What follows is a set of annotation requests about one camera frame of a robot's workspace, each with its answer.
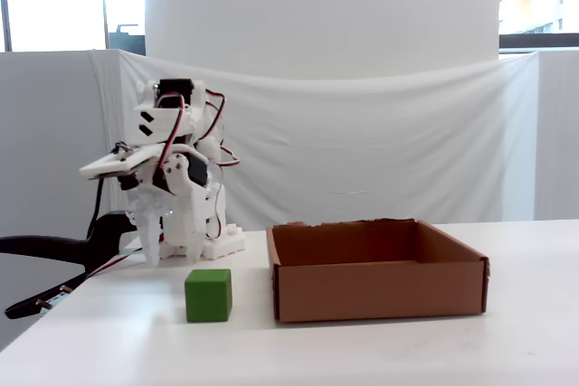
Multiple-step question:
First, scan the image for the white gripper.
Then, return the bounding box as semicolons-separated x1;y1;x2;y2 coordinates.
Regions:
118;144;214;268

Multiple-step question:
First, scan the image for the green cube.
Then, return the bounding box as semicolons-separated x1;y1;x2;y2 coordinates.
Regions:
184;268;233;324

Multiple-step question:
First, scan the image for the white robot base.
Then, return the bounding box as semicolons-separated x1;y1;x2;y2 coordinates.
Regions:
156;221;248;261

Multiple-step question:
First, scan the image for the brown cardboard box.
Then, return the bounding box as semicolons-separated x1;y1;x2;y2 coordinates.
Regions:
265;217;492;324

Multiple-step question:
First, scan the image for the black table clamp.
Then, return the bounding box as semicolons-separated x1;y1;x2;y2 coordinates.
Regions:
0;211;139;320

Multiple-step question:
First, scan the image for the small circuit board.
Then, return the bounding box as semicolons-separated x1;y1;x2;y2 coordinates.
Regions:
35;284;72;314

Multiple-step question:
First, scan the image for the grey office partition panel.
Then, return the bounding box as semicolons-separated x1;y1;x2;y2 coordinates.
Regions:
535;47;579;222
0;50;112;242

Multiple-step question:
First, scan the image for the white cloth backdrop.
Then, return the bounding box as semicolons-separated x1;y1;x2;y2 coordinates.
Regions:
88;48;540;232

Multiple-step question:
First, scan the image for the red power wire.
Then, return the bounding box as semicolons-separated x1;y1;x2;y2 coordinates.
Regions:
86;244;147;279

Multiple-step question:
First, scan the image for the black camera cable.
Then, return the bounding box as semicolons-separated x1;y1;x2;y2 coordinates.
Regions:
85;176;108;242

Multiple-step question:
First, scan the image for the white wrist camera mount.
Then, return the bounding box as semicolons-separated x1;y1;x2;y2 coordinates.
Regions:
79;143;169;180

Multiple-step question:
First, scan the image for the red black servo cable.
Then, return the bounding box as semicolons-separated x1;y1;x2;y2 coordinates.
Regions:
156;89;242;242

